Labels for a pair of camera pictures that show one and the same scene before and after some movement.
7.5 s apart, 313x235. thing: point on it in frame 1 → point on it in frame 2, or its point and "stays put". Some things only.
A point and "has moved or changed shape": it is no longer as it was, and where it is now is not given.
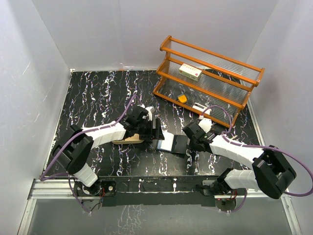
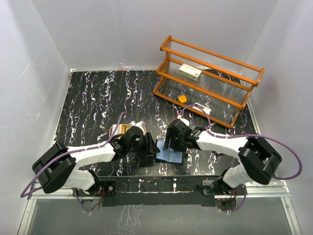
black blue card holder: [172, 143] has moved or changed shape
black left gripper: [155, 133] → [150, 147]
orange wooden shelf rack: [212, 84] stays put
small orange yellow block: [182, 98] stays put
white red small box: [190, 72] stays put
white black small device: [201, 108] stays put
